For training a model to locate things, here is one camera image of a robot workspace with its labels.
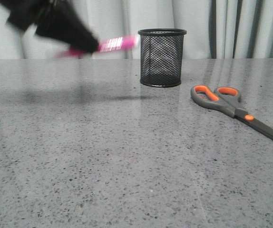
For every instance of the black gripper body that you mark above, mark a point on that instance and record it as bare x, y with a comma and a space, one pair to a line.
24, 13

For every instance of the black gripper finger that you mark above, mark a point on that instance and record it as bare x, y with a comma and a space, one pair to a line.
59, 21

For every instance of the pink marker pen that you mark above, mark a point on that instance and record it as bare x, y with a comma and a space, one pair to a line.
114, 44

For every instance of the grey orange scissors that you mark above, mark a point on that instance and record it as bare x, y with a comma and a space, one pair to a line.
228, 101

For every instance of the black mesh pen cup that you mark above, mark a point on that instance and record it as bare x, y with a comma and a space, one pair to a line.
161, 53

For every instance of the grey curtain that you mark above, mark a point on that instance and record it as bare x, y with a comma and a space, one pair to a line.
215, 28

